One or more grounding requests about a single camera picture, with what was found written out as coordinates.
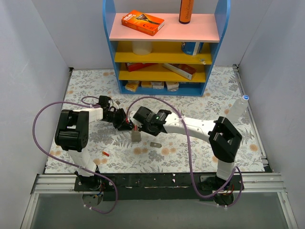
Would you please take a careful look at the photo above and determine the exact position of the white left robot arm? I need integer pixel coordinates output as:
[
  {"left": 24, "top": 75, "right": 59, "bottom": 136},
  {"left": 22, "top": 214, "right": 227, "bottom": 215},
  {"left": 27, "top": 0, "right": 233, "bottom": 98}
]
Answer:
[{"left": 54, "top": 95, "right": 132, "bottom": 191}]

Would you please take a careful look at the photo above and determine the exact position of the purple cable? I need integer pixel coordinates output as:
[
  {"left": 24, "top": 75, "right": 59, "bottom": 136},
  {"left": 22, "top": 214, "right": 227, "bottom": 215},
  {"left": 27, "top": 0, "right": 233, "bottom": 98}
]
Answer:
[
  {"left": 125, "top": 96, "right": 244, "bottom": 208},
  {"left": 32, "top": 95, "right": 119, "bottom": 214}
]

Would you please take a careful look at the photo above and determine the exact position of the white soap box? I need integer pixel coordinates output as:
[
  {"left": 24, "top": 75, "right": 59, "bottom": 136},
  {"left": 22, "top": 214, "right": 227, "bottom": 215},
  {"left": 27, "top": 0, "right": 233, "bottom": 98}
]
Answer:
[{"left": 165, "top": 82, "right": 179, "bottom": 92}]

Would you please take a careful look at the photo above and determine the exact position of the blue white can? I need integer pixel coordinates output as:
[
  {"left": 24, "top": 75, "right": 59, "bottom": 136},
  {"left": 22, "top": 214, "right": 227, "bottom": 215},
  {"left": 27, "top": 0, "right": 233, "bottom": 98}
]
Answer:
[{"left": 181, "top": 42, "right": 204, "bottom": 56}]

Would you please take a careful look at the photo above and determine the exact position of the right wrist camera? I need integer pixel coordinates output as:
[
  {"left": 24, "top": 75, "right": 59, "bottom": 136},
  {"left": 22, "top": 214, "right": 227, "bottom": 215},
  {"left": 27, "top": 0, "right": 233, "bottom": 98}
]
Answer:
[{"left": 128, "top": 111, "right": 140, "bottom": 126}]

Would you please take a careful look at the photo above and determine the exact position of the blue shelf unit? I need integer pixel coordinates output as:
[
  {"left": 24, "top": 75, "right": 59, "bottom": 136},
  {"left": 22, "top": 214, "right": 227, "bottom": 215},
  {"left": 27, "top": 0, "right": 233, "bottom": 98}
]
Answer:
[{"left": 102, "top": 0, "right": 231, "bottom": 96}]

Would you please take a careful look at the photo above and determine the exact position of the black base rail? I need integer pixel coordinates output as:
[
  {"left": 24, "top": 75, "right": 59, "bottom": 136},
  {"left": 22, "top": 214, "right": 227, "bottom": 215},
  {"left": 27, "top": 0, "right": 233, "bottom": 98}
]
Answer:
[{"left": 73, "top": 170, "right": 244, "bottom": 206}]

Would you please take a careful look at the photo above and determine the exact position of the grey battery cover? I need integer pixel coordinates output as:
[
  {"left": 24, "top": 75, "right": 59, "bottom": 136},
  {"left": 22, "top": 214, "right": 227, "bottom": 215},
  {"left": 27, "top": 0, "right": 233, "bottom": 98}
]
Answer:
[{"left": 150, "top": 142, "right": 162, "bottom": 148}]

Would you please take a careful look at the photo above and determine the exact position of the clear plastic water bottle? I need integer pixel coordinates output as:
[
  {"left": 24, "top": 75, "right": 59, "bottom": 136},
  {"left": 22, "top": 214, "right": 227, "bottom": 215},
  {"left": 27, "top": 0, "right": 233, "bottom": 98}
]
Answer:
[{"left": 226, "top": 95, "right": 249, "bottom": 124}]

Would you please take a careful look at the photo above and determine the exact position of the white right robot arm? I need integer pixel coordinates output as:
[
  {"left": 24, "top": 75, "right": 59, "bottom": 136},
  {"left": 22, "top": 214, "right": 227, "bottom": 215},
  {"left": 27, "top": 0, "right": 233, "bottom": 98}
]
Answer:
[{"left": 129, "top": 106, "right": 242, "bottom": 190}]

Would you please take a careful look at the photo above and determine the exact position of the grey remote control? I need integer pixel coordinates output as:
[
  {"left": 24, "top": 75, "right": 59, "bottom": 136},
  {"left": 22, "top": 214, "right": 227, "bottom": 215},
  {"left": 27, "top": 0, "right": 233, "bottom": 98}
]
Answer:
[{"left": 131, "top": 129, "right": 142, "bottom": 143}]

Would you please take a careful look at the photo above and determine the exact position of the white cup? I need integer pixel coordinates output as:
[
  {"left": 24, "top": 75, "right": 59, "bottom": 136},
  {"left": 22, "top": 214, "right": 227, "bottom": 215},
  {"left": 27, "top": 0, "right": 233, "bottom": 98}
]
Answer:
[{"left": 132, "top": 41, "right": 153, "bottom": 55}]

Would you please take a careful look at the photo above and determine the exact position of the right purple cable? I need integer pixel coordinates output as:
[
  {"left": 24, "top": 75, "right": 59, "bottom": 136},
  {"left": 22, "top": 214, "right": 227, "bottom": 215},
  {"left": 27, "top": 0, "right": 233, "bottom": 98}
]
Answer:
[{"left": 125, "top": 96, "right": 244, "bottom": 208}]

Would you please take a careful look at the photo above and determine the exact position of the orange razor box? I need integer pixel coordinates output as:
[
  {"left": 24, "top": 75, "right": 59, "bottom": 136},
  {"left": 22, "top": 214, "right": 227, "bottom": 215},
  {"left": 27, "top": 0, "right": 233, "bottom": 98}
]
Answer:
[{"left": 121, "top": 10, "right": 165, "bottom": 36}]

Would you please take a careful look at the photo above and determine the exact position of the yellow soap box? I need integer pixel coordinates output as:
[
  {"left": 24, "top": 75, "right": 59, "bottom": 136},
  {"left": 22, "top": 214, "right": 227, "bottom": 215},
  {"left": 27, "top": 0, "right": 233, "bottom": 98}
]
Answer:
[{"left": 125, "top": 81, "right": 140, "bottom": 92}]

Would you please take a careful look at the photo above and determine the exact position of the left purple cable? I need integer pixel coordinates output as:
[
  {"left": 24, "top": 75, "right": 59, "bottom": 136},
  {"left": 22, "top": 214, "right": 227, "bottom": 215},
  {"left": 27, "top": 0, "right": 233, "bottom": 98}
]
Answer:
[{"left": 32, "top": 95, "right": 119, "bottom": 214}]

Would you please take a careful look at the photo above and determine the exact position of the orange bottle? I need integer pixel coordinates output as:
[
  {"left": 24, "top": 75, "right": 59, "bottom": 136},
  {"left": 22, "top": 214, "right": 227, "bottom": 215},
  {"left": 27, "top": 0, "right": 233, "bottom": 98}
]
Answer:
[{"left": 179, "top": 0, "right": 194, "bottom": 24}]

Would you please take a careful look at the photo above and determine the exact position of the red white long box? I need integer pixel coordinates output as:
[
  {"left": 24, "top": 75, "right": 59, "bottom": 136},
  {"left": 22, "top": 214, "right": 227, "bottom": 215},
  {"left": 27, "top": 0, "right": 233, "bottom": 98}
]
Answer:
[{"left": 163, "top": 63, "right": 197, "bottom": 80}]

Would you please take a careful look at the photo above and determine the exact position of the red box left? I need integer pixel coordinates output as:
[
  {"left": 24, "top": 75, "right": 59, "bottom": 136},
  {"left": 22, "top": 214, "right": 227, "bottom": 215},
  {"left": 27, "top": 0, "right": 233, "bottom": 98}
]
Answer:
[{"left": 125, "top": 62, "right": 156, "bottom": 72}]

